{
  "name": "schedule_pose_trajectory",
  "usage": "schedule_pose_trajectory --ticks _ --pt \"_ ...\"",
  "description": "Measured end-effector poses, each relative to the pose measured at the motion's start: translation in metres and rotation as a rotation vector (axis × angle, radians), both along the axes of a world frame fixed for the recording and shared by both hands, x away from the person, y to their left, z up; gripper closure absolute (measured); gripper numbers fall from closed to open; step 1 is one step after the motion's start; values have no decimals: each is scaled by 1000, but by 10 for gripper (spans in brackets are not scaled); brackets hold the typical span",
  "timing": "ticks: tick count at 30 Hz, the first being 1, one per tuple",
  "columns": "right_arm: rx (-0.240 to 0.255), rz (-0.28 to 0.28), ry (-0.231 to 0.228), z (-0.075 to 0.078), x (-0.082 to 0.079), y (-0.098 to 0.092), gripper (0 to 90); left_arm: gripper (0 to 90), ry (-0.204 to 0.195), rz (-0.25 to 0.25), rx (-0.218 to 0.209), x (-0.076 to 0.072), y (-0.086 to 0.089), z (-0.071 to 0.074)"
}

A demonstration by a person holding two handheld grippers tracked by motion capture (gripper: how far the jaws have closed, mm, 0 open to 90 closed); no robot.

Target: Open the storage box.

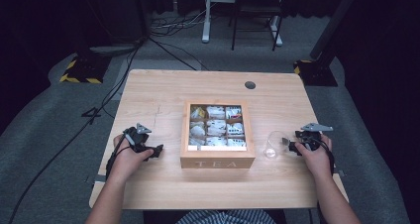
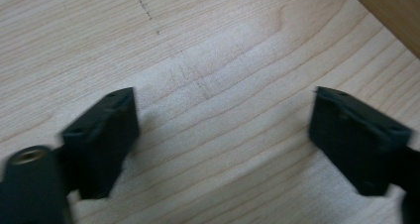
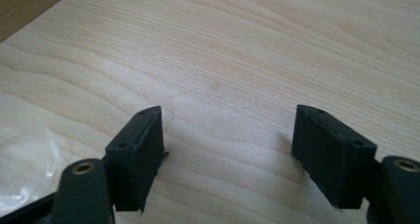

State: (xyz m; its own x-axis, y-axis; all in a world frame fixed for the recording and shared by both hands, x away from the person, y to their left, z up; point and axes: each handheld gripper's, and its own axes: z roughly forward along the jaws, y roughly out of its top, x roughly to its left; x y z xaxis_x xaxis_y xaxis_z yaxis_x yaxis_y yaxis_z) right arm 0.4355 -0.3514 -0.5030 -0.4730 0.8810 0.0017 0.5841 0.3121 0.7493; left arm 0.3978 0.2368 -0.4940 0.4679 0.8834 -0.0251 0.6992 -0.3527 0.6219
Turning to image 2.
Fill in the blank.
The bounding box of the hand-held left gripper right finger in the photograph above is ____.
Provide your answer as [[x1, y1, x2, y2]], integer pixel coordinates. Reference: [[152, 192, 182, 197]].
[[308, 85, 414, 197]]

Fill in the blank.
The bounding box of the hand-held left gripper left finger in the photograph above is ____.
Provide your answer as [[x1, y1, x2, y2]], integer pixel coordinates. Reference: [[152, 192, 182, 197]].
[[58, 86, 141, 200]]

